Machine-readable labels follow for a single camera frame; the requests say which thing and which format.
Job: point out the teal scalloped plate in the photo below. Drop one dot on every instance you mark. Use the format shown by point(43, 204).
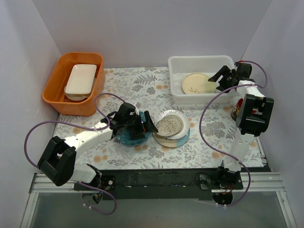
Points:
point(124, 137)

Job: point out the clear white plastic bin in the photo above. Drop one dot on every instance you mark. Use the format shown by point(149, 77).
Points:
point(182, 66)

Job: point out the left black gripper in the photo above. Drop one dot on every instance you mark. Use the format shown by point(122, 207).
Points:
point(140, 126)

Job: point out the floral patterned table mat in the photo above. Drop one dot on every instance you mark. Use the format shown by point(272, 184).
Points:
point(211, 132)

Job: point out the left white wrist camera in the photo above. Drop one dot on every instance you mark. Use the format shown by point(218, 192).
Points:
point(137, 105)

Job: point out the cream and green plate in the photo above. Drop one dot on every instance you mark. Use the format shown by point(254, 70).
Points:
point(197, 83)

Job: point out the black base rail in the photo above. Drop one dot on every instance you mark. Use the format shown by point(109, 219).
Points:
point(168, 183)

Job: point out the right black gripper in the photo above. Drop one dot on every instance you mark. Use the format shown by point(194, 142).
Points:
point(226, 78)

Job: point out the aluminium frame rail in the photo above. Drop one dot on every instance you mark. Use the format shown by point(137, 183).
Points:
point(260, 182)

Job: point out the red and black mug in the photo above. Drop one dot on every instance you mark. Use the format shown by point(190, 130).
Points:
point(236, 111)

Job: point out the white fluted plate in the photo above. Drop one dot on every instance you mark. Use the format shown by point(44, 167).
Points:
point(179, 114)

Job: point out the white rectangular dish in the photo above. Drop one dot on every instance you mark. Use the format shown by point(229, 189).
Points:
point(81, 79)

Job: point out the orange plastic bin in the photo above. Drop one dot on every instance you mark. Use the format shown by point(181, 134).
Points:
point(54, 92)

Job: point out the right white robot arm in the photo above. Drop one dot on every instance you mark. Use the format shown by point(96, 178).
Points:
point(252, 118)

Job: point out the cream and blue plate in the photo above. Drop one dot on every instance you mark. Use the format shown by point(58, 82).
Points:
point(172, 143)

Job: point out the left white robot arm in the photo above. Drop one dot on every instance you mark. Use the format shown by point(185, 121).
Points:
point(58, 161)

